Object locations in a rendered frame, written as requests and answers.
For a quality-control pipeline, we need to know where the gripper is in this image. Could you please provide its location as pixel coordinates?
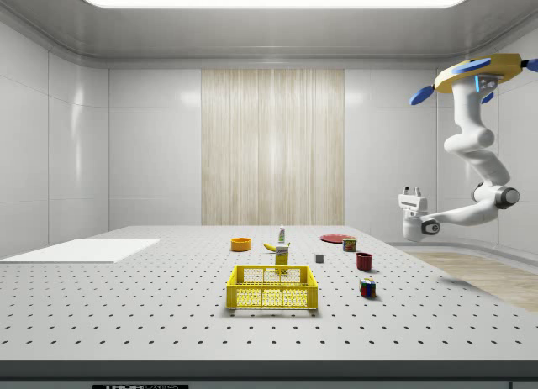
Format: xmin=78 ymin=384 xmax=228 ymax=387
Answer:
xmin=398 ymin=186 xmax=429 ymax=214

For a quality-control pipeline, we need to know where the drone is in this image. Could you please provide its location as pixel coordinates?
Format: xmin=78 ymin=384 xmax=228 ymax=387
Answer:
xmin=409 ymin=52 xmax=538 ymax=107

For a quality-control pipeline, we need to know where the yellow basket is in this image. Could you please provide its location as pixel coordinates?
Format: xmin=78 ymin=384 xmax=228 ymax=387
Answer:
xmin=225 ymin=265 xmax=319 ymax=311

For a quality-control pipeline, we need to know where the white board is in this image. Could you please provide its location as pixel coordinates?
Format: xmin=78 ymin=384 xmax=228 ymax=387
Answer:
xmin=0 ymin=239 xmax=161 ymax=264

